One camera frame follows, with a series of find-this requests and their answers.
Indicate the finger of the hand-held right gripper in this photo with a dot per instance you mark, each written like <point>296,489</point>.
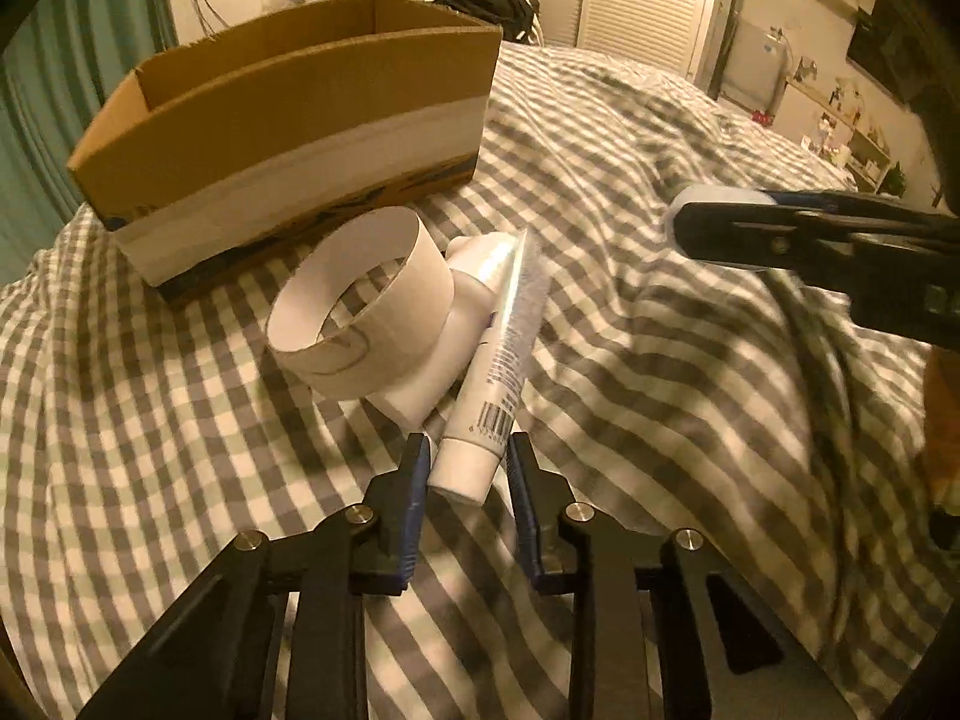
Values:
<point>735,236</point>
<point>825,199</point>

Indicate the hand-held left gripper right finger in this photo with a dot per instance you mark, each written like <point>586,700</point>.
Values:
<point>526,517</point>

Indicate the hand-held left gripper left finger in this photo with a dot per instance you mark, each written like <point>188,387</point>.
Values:
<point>415,510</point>

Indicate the white round object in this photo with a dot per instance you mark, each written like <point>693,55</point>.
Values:
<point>720,193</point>

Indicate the white squeeze tube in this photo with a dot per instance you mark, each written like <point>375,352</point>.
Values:
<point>495,360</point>

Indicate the cardboard box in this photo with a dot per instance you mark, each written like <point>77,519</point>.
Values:
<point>262,127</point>

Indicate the wooden shelf with small items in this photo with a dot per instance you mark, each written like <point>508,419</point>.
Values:
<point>855,127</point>

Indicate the white appliance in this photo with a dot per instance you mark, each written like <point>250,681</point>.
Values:
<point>769,64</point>

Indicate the white plastic bottle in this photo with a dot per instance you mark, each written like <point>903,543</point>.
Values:
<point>442,364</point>

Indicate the grey checked blanket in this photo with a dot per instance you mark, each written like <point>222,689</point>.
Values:
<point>675,427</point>

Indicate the white louvered closet door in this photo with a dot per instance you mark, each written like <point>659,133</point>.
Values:
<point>645,0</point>

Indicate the black clothes pile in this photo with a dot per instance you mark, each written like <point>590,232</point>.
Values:
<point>491,7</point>

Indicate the green curtain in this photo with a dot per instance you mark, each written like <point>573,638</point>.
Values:
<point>60,75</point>

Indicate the black wall cabinet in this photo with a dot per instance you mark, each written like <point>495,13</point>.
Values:
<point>892,45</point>

